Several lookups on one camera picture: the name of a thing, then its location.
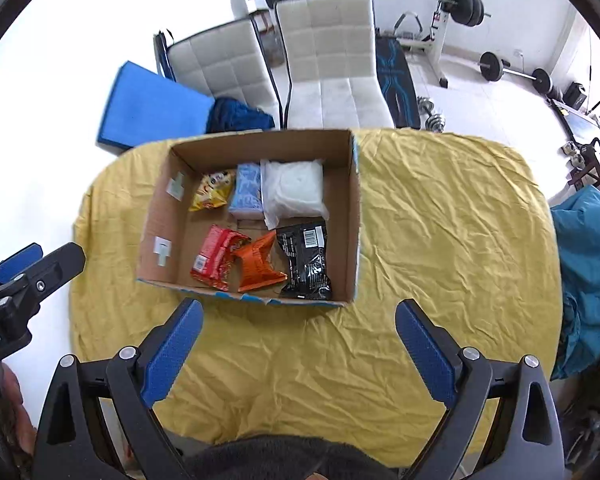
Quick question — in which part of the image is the short barbell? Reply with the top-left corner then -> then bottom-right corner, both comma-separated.
479,51 -> 553,95

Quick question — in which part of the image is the red snack packet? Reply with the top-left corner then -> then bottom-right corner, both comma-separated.
190,225 -> 251,292

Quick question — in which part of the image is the black folded frame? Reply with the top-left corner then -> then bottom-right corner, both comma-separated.
152,30 -> 177,81

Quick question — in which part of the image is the brown wooden stool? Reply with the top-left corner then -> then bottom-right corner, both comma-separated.
252,10 -> 286,67

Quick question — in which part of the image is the black weight bench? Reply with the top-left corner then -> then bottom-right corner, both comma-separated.
375,35 -> 422,128

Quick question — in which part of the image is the white barbell rack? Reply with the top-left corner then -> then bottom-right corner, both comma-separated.
300,0 -> 456,88

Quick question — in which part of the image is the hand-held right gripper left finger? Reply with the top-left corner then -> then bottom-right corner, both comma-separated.
32,298 -> 204,480

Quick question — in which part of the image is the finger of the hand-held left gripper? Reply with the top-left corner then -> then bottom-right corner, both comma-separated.
0,242 -> 43,286
2,242 -> 87,311

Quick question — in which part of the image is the black foil packet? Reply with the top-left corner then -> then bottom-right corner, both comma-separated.
275,222 -> 333,302

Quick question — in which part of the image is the yellow tablecloth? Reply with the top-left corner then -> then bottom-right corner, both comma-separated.
69,127 -> 563,466

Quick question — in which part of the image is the white padded chair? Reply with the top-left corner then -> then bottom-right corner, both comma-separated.
274,0 -> 396,131
155,17 -> 281,131

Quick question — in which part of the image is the grey cable handle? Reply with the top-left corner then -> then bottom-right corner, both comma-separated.
392,10 -> 423,41

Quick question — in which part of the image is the cardboard box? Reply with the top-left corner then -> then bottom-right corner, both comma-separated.
136,129 -> 363,308

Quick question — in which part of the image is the black treadmill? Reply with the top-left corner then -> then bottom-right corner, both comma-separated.
555,65 -> 600,143

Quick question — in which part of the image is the teal cover cloth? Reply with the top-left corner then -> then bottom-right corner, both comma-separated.
550,185 -> 600,381

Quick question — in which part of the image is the light blue tissue pack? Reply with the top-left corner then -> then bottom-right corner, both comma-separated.
228,162 -> 265,220

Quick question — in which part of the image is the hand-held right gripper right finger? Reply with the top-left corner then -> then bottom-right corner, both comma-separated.
395,298 -> 566,480

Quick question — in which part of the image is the long barbell with plates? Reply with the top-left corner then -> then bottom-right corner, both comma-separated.
247,0 -> 492,28

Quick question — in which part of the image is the black speaker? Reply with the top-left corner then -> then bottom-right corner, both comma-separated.
562,80 -> 587,108

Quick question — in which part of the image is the dark wooden chair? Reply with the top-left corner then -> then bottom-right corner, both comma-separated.
567,137 -> 600,191

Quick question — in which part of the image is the dark blue cloth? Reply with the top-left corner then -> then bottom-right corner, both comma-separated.
205,96 -> 276,135

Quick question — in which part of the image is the yellow panda snack packet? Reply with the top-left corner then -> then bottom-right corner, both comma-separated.
188,170 -> 237,212

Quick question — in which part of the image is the person's left hand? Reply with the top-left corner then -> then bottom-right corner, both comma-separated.
1,364 -> 38,471

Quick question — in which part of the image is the orange snack packet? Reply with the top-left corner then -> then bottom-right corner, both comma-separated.
230,231 -> 288,293

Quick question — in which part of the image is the blue folded mat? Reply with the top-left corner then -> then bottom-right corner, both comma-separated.
96,61 -> 216,151

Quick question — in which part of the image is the person's dark fleece clothing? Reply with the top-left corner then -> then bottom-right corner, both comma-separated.
182,435 -> 396,480

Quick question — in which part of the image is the white soft packet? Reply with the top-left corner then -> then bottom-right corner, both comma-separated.
260,159 -> 329,231

